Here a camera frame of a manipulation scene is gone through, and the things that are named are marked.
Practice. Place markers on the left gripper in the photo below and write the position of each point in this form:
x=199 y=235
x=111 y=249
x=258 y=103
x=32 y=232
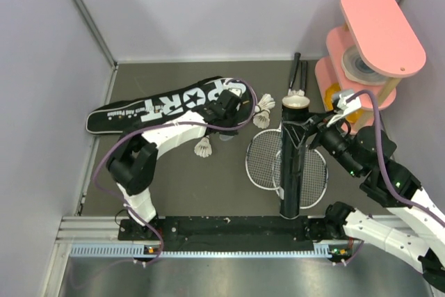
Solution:
x=236 y=110

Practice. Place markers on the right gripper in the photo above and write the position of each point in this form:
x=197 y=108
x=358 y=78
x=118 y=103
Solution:
x=297 y=129

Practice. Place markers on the clear plastic tube lid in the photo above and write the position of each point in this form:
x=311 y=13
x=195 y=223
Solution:
x=226 y=137

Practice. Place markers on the black shuttlecock tube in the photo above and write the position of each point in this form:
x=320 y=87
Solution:
x=294 y=108

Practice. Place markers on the white shuttlecock pair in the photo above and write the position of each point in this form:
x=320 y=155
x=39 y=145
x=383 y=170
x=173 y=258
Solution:
x=262 y=119
x=265 y=103

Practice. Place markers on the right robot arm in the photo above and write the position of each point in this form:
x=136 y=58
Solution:
x=366 y=154

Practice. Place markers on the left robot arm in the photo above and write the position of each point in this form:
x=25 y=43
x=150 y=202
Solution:
x=132 y=165

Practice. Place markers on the white badminton racket left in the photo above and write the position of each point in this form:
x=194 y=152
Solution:
x=261 y=156

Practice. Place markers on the white badminton racket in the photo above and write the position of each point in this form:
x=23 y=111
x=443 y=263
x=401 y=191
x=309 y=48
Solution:
x=315 y=173
x=261 y=156

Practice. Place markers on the white badminton racket right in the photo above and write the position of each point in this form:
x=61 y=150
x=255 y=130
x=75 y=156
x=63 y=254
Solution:
x=315 y=173

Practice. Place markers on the black sport racket bag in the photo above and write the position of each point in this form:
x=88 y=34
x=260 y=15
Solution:
x=116 y=117

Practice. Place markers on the yellow dotted plate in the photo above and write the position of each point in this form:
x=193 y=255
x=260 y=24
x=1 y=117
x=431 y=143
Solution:
x=354 y=114

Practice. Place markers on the tape roll on shelf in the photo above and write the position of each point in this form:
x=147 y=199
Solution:
x=358 y=71

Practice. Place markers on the pink three-tier shelf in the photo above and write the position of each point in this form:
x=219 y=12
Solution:
x=385 y=43

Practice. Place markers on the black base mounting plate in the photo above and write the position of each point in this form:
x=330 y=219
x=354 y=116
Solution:
x=244 y=233

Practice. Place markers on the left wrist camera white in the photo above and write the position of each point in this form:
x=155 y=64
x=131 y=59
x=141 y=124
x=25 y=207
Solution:
x=234 y=86

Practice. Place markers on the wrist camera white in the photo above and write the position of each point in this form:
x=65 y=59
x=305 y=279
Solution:
x=344 y=103
x=234 y=86

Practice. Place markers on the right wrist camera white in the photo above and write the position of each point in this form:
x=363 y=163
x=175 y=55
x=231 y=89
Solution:
x=344 y=103

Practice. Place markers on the aluminium frame rail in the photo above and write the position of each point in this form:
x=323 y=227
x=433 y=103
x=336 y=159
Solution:
x=124 y=239

